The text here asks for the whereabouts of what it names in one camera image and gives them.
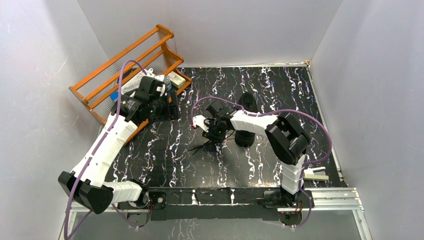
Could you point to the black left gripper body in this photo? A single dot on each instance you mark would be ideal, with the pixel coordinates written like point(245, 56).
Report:
point(173, 105)

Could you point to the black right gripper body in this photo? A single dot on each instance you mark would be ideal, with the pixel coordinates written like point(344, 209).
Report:
point(216, 132)

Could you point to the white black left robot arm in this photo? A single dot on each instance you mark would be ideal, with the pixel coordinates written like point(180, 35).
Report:
point(86, 182)

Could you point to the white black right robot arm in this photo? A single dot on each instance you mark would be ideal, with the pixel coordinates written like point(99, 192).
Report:
point(287, 138)

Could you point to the blue tape roll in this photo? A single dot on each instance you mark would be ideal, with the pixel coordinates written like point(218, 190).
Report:
point(167, 82)

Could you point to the small green white box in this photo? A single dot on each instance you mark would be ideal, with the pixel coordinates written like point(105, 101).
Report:
point(176, 80)

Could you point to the orange wooden shelf rack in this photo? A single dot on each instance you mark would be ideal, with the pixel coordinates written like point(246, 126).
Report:
point(151, 51)

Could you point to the white ruler set package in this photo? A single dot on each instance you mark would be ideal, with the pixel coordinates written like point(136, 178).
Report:
point(129, 87)

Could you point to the blue eraser block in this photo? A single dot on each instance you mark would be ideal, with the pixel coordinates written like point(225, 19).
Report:
point(114, 96)

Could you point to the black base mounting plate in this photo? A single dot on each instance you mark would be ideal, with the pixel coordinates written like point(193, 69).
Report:
point(294, 217)

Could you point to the beige plastic clip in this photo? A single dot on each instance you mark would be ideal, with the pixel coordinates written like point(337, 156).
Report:
point(315, 174)

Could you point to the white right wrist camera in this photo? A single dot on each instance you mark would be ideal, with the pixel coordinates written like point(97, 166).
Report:
point(200, 121)

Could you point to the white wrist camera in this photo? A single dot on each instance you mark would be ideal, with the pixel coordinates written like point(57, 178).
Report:
point(200, 121)
point(162, 88)

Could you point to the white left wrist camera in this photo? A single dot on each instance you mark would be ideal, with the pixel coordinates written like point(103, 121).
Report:
point(162, 88)

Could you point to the aluminium frame rail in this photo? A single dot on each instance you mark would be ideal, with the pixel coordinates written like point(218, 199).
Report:
point(316, 199)

